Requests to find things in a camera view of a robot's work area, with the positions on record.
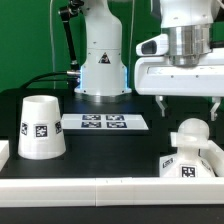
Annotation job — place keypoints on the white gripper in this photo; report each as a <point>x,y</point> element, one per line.
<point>157,76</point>

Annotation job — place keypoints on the white lamp bulb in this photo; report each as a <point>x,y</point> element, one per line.
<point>193,128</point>

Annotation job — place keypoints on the white wall rail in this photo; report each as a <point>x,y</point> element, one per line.
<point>4,152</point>
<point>110,192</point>
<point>215,156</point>

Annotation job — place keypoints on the white lamp base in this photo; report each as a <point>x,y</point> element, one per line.
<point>186,162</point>

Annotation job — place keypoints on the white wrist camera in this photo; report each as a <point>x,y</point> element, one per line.
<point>156,46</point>

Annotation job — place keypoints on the white right wall rail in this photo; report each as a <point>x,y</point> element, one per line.
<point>215,156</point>

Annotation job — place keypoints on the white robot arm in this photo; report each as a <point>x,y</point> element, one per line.
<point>181,61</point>

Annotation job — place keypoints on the white marker tag plate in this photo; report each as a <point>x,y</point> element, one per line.
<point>103,122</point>

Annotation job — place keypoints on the white front wall rail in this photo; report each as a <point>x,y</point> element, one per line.
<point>110,192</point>

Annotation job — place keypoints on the white left wall rail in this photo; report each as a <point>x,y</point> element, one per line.
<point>4,152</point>

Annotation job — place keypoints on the white lamp shade cone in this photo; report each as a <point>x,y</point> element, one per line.
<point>41,134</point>

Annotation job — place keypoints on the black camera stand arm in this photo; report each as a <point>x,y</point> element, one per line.
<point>71,10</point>

